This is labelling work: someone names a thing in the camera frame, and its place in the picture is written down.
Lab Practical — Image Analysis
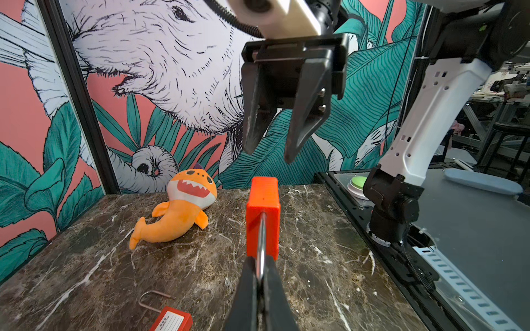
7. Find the green push button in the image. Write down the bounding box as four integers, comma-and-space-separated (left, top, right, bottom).
347, 175, 369, 201

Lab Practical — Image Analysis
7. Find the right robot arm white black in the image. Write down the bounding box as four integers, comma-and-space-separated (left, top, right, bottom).
230, 1, 529, 247

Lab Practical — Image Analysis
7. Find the red padlock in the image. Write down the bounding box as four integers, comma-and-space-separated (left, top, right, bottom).
246, 177, 281, 283
138, 290, 193, 331

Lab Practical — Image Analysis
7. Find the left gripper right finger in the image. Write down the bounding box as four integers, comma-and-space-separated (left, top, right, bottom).
259, 255, 299, 330

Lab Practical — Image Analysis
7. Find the orange shark plush toy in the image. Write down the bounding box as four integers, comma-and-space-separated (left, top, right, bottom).
129, 165, 218, 250

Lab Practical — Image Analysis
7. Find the black mounting rail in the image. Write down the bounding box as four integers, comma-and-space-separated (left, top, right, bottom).
314, 172, 469, 330

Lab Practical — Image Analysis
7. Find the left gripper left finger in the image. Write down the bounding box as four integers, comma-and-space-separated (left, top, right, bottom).
223, 257, 259, 331

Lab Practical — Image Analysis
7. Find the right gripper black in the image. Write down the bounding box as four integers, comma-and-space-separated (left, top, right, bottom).
241, 34, 349, 164

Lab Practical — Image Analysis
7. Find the white slotted cable duct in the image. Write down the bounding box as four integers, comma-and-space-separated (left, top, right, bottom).
414, 246, 520, 330

